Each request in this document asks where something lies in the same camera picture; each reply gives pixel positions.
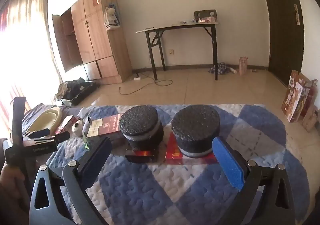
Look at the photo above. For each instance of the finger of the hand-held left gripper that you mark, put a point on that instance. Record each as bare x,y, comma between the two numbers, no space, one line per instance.
40,133
61,137

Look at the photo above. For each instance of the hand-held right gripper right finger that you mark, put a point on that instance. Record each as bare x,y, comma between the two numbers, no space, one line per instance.
230,162

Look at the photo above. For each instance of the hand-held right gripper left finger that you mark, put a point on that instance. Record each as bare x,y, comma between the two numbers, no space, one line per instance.
97,160

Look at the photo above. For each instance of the cream plastic basin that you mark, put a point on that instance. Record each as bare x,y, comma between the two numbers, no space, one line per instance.
47,117

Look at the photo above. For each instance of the large red white carton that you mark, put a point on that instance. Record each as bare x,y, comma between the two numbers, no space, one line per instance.
110,123

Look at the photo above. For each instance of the dark glossy carton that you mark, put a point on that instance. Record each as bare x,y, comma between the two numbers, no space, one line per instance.
142,158

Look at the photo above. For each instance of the black foam cylinder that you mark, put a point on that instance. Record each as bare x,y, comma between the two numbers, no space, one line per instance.
195,122
138,117

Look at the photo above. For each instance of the person's left hand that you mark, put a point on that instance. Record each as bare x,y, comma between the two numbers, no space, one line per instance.
7,185

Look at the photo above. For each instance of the white round object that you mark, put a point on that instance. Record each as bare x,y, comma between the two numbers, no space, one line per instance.
76,128

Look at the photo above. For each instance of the grey bed sheet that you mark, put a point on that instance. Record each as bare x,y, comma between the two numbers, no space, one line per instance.
37,111

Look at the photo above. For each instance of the black suitcase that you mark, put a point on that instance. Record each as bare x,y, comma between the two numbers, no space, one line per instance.
77,90

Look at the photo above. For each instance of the blue white blanket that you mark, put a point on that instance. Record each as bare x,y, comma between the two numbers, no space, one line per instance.
155,185

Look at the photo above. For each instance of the white power strip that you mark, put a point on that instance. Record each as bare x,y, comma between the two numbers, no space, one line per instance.
137,78

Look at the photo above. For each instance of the brown paper bag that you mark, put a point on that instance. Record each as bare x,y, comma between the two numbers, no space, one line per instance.
311,117

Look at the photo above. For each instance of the printed cardboard box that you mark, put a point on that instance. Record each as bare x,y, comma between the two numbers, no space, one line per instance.
295,95

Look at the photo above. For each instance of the pile of clothes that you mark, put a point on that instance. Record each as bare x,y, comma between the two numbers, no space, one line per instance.
220,68

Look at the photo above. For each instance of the pink paper bag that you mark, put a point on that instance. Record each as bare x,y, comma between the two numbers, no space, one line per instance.
243,66

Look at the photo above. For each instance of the wooden wardrobe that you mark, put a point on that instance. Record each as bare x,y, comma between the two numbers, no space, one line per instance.
95,34

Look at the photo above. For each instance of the red striped curtain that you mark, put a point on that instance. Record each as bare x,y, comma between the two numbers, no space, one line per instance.
30,14

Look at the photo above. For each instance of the white hanging bag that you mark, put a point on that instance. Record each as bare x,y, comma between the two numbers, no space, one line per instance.
111,18

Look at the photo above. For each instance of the dark door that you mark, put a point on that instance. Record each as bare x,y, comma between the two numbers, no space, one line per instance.
280,27

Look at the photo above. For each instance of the folding table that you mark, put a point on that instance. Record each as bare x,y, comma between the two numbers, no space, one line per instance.
175,26

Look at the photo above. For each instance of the cardboard box with holes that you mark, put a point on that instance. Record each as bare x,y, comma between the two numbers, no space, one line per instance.
205,13

